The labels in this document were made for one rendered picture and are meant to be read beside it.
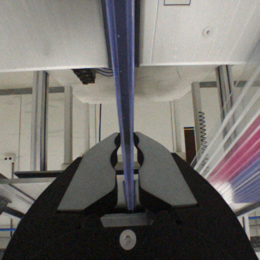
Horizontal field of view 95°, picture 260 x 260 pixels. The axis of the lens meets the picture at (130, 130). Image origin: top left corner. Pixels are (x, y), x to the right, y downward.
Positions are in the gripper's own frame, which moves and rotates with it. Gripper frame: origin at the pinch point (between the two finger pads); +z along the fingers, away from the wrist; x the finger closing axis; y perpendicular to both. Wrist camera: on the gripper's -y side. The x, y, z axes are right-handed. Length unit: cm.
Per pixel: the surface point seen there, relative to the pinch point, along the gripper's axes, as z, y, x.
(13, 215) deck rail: 6.4, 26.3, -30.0
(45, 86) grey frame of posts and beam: 40, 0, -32
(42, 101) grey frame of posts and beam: 35.5, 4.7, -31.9
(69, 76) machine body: 46, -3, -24
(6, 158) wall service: 134, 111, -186
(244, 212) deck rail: 9, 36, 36
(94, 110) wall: 175, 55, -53
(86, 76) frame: 35.2, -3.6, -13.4
